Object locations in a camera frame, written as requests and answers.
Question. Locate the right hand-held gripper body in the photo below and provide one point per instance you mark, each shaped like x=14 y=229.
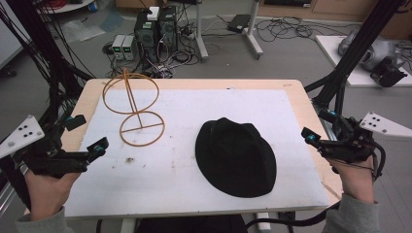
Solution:
x=350 y=147

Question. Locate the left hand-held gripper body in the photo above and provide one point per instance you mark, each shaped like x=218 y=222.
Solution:
x=48 y=158

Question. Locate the black felt hat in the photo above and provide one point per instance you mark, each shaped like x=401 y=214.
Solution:
x=234 y=158

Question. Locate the person's right hand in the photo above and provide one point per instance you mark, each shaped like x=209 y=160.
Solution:
x=358 y=179

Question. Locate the person's left hand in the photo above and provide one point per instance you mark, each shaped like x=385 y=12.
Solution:
x=47 y=194

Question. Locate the white floor platform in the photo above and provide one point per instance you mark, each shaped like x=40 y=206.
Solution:
x=333 y=55

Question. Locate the black device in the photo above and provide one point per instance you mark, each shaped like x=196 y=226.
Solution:
x=387 y=74

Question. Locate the white foam mat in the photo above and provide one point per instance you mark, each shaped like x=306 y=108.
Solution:
x=162 y=181

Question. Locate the grey rounded machine shell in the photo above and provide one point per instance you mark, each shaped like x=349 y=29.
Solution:
x=377 y=51

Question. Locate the grey bench power supply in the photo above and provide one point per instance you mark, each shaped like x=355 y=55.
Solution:
x=130 y=48
x=118 y=47

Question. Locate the clear plastic sheet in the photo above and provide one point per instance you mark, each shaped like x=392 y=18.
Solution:
x=81 y=30

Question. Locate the white table leg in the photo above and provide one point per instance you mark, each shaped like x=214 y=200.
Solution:
x=263 y=221

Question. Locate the white panel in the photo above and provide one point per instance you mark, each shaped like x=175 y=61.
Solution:
x=9 y=39

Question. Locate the blue plastic sheet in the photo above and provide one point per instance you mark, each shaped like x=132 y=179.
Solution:
x=111 y=21

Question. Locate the black computer tower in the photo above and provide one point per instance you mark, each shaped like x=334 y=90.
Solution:
x=167 y=29
x=146 y=37

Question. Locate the white round table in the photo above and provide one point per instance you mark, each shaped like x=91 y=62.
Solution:
x=69 y=6

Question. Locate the blue tape roll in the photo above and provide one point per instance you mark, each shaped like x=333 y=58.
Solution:
x=93 y=6

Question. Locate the black flat box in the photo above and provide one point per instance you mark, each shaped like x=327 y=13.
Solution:
x=239 y=23

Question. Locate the white box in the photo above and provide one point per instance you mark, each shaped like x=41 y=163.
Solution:
x=153 y=13

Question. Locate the white metal stand frame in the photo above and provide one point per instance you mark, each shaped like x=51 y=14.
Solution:
x=202 y=42

